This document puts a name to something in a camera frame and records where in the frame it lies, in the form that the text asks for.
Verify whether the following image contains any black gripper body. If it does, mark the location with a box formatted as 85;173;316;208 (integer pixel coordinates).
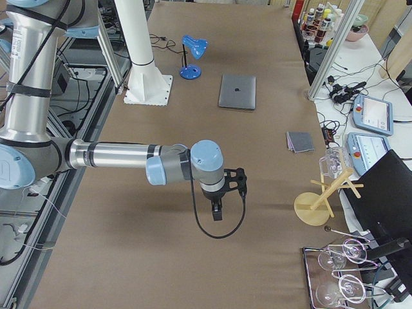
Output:
202;189;226;211

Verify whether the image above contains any grey laptop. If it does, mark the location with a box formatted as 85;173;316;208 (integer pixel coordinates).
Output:
218;74;256;111

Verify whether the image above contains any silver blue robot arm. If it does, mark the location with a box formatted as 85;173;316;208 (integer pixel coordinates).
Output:
1;1;229;221

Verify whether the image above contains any wooden mug tree stand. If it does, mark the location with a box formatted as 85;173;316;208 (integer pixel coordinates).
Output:
294;167;364;226

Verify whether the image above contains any folded grey cloth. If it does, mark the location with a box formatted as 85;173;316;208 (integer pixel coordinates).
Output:
286;131;315;153

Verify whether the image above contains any clear glass mug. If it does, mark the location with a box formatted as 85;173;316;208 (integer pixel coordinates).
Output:
319;147;352;179

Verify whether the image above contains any clear wine glass upper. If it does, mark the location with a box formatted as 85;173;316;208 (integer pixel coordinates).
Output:
317;238;367;270

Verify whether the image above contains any clear wine glass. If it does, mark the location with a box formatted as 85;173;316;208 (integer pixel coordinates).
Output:
317;238;367;270
315;274;366;308

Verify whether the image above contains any clear wine glass lower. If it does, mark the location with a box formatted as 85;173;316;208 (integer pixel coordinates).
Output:
315;274;366;308

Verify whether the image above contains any blue desk lamp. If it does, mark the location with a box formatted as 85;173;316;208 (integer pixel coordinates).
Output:
180;35;208;80

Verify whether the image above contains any blue teach pendant near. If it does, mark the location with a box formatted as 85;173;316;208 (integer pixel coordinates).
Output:
346;133;391;176

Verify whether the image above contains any blue teach pendant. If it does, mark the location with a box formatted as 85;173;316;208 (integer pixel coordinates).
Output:
352;94;393;136
346;133;391;176

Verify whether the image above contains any black monitor back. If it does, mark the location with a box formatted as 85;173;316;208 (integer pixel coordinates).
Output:
342;150;411;245

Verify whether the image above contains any blue teach pendant far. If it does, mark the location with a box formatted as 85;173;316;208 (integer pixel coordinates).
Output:
352;94;393;136

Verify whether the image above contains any pink bowl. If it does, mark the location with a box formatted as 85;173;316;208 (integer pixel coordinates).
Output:
346;24;369;42

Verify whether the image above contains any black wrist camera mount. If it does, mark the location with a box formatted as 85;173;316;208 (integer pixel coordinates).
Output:
223;167;247;199

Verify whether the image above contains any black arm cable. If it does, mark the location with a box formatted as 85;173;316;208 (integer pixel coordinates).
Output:
190;176;247;239

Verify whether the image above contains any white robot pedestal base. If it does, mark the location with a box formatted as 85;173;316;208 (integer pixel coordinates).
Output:
115;0;173;106

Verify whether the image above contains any wire wine glass rack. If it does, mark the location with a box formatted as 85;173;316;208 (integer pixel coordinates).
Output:
302;231;387;308

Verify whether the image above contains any black lamp power cable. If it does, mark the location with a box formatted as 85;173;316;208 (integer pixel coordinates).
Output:
150;33;184;55

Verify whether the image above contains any aluminium frame post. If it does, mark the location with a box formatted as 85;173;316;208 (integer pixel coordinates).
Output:
308;0;364;101

